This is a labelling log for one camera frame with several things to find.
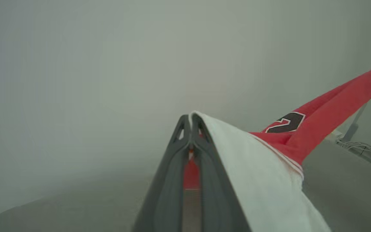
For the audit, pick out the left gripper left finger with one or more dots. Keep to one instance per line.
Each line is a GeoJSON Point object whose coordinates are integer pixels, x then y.
{"type": "Point", "coordinates": [166, 187]}

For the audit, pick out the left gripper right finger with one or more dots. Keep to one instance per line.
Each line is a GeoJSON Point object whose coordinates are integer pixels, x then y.
{"type": "Point", "coordinates": [216, 199]}

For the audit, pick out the red white sports jersey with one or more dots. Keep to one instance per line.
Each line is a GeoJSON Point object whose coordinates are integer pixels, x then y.
{"type": "Point", "coordinates": [269, 180]}

